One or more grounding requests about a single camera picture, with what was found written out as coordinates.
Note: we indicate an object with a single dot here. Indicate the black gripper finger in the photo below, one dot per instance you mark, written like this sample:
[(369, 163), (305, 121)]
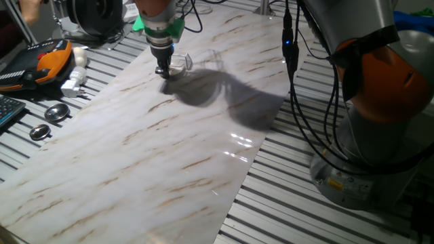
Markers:
[(158, 71), (166, 72)]

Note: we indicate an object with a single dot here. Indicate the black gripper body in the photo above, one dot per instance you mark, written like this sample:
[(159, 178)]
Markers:
[(162, 56)]

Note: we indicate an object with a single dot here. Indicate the thin metal rod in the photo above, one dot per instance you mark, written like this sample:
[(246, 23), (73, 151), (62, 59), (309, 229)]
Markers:
[(58, 13)]

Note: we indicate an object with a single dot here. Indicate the silver and orange robot arm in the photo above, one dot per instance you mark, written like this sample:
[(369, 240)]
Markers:
[(356, 27)]

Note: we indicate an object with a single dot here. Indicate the bare person hand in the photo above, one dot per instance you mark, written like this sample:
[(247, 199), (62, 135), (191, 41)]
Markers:
[(31, 11)]

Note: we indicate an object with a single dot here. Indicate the clear plastic box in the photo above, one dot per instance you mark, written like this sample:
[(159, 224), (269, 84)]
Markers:
[(187, 60)]

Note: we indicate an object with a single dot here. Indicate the white power strip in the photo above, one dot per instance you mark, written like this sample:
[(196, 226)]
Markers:
[(130, 11)]

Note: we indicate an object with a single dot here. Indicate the white egg-shaped object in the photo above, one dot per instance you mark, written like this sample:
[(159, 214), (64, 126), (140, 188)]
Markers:
[(80, 56)]

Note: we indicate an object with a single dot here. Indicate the black round device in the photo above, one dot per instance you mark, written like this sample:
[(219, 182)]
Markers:
[(91, 17)]

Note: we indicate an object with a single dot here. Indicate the white plug adapter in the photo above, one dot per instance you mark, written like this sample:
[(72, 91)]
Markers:
[(75, 77)]

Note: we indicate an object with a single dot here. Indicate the marble pattern table sheet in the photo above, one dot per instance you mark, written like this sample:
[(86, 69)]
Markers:
[(135, 176)]

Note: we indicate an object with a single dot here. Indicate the orange black teach pendant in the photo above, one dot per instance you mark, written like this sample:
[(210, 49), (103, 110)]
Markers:
[(51, 62)]

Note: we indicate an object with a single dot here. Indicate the large round metal dish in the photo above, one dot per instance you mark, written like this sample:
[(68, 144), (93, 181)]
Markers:
[(57, 112)]

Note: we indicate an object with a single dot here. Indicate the small round metal dish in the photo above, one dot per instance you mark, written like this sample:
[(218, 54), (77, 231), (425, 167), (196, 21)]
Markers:
[(39, 132)]

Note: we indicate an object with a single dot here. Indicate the slanted aluminium pole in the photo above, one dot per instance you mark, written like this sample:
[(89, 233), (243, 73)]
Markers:
[(23, 27)]

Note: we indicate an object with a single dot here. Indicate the black keyboard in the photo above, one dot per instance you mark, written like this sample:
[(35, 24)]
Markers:
[(10, 108)]

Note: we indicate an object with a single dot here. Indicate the green cloth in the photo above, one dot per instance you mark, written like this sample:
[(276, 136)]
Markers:
[(424, 13)]

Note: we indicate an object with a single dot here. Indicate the upright aluminium post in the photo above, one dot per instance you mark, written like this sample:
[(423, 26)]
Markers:
[(264, 6)]

